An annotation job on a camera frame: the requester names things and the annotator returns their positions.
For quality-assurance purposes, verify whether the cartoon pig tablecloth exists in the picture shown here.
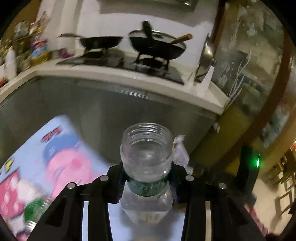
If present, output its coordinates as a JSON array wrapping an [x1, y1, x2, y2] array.
[[1, 115, 111, 240]]

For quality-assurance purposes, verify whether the white tissue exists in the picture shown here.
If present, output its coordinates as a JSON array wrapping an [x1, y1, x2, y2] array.
[[173, 135, 193, 175]]

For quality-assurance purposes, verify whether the green silver soda can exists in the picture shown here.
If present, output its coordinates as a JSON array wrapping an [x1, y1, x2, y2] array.
[[16, 179, 52, 233]]

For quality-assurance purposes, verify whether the black wok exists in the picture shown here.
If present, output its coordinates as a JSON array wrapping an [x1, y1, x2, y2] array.
[[129, 21, 193, 61]]

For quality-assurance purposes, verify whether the kitchen counter cabinet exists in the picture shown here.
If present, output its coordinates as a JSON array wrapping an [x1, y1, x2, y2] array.
[[1, 61, 228, 163]]

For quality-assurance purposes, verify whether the black gas stove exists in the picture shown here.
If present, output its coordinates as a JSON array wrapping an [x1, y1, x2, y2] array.
[[58, 49, 184, 85]]

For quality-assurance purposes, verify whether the black frying pan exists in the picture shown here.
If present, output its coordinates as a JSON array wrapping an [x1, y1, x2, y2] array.
[[57, 33, 123, 50]]

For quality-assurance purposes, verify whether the clear plastic bottle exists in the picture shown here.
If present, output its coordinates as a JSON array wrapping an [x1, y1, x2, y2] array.
[[120, 123, 174, 225]]

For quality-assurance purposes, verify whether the steel pot lid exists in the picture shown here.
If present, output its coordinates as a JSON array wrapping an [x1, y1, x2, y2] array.
[[194, 35, 216, 83]]

